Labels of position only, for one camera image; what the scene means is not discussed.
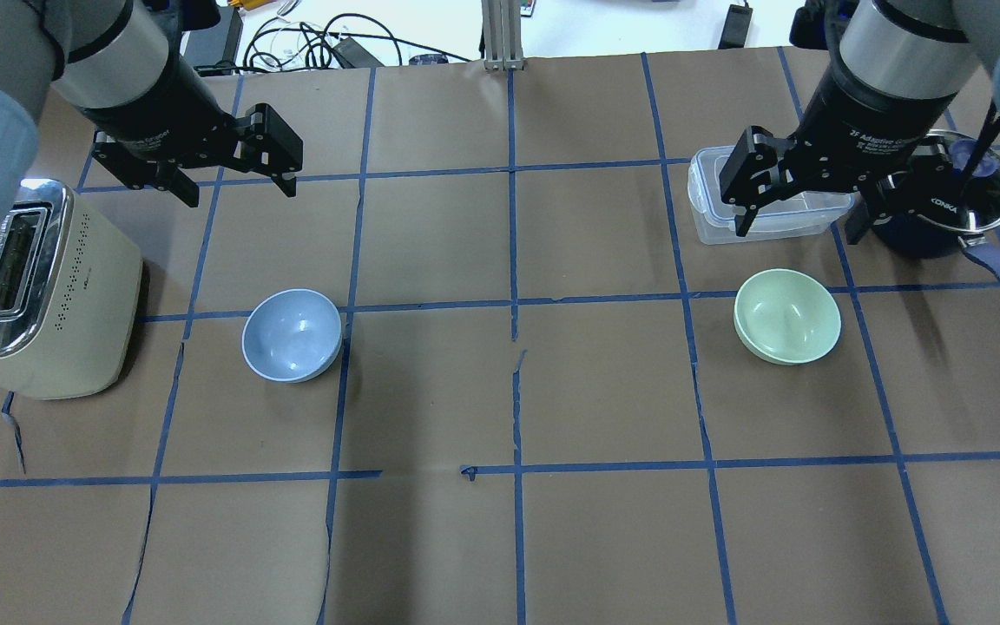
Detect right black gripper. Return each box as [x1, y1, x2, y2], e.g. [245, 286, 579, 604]
[720, 66, 961, 246]

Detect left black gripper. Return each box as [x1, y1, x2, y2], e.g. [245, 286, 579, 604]
[72, 53, 303, 208]

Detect green bowl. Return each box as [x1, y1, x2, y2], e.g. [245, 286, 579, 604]
[733, 268, 844, 365]

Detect blue bowl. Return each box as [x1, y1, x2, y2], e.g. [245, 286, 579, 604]
[240, 288, 344, 384]

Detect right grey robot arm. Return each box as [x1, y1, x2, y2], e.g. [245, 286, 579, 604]
[719, 1, 1000, 237]

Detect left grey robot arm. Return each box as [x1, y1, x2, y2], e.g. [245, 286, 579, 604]
[0, 1, 303, 220]

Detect black power brick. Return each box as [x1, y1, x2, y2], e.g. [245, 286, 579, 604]
[181, 5, 242, 76]

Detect blue saucepan with glass lid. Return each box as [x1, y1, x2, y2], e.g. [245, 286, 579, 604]
[887, 129, 1000, 284]

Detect clear plastic container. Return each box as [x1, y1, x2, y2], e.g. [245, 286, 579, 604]
[687, 146, 856, 245]

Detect black power adapter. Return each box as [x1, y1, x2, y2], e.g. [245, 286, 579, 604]
[717, 1, 753, 49]

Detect cream chrome toaster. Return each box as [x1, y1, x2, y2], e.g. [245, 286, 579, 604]
[0, 178, 144, 400]

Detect tangled black cables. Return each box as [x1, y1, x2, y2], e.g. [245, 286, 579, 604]
[242, 11, 473, 72]

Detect aluminium frame post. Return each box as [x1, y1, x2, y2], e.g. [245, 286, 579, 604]
[481, 0, 525, 72]

